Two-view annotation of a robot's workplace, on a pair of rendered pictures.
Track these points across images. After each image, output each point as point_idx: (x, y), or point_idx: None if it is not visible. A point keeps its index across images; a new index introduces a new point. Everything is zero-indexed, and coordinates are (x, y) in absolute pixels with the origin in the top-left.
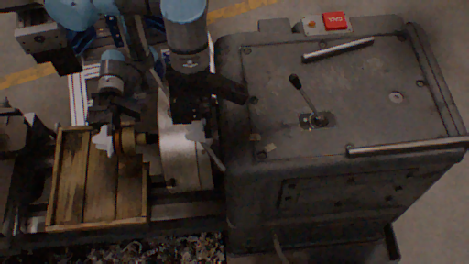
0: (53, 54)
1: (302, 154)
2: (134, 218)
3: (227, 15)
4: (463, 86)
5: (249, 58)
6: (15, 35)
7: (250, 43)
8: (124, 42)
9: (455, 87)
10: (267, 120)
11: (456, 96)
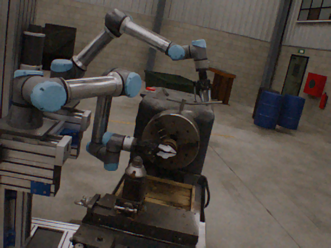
0: (58, 170)
1: (208, 106)
2: (192, 188)
3: None
4: (101, 170)
5: (160, 98)
6: (63, 146)
7: (152, 97)
8: (102, 129)
9: (100, 172)
10: (192, 105)
11: (104, 174)
